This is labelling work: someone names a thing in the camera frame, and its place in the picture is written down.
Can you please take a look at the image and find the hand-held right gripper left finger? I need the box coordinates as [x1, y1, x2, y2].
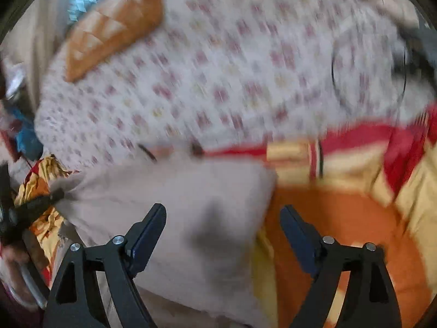
[43, 203, 167, 328]

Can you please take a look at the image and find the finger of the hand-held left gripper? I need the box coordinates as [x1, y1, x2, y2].
[14, 189, 65, 217]

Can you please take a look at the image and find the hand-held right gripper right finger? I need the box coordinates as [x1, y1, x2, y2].
[280, 205, 403, 328]

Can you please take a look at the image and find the beige garment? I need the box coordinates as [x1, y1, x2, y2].
[51, 157, 279, 328]

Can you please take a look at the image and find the orange red yellow dotted blanket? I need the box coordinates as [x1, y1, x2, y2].
[14, 104, 437, 328]

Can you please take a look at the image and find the blue bag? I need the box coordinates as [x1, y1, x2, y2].
[8, 106, 43, 161]

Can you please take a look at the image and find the clear plastic bag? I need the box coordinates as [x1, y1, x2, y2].
[2, 61, 28, 99]

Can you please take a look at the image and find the white floral bed sheet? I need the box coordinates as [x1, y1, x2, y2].
[34, 0, 431, 171]

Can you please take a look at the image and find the orange diamond pattern cushion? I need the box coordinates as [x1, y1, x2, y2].
[65, 0, 164, 83]

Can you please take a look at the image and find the black cable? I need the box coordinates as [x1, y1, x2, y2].
[330, 34, 408, 117]

